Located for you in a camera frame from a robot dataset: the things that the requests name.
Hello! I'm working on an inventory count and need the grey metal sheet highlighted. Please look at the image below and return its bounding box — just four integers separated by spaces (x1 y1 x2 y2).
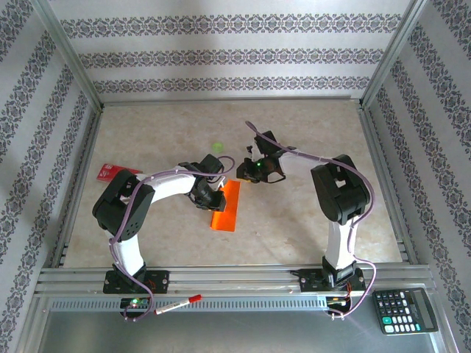
21 297 453 353

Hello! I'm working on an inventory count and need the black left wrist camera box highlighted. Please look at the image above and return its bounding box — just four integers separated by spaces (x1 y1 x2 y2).
198 154 226 176

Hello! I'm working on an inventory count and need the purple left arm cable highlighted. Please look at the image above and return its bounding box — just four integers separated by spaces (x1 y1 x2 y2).
109 156 237 321

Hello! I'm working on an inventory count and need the red-capped marker pen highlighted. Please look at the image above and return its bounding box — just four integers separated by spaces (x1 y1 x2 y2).
153 293 203 316

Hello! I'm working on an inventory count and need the red card box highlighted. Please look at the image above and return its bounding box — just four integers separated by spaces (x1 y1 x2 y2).
96 163 144 183

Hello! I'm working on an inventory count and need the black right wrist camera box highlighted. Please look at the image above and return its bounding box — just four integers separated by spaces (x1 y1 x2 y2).
252 130 283 157

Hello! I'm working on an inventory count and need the aluminium table end rail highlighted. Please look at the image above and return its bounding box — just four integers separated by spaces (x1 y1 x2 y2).
99 96 364 108

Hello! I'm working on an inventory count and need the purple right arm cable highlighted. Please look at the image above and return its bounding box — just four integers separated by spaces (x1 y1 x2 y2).
245 121 378 320

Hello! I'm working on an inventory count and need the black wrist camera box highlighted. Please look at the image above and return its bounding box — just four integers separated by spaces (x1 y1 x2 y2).
198 154 226 176
252 130 283 157

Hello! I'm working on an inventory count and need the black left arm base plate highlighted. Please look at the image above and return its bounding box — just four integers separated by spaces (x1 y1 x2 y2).
102 270 170 295

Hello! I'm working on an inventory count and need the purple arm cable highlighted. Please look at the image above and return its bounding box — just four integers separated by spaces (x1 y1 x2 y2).
245 121 378 320
109 156 237 321

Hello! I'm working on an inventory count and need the grey slotted cable duct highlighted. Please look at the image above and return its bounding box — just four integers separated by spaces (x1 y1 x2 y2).
49 296 330 313

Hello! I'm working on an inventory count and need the aluminium frame post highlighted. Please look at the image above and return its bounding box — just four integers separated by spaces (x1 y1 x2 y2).
359 0 431 110
31 0 105 111

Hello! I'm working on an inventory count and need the black desk calculator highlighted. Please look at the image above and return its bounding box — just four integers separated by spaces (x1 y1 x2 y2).
372 288 439 335

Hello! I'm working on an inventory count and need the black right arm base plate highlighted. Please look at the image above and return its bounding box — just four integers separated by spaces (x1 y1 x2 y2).
300 268 365 293

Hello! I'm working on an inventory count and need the aluminium table side rail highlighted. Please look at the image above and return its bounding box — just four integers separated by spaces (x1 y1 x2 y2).
51 104 105 268
358 102 419 266

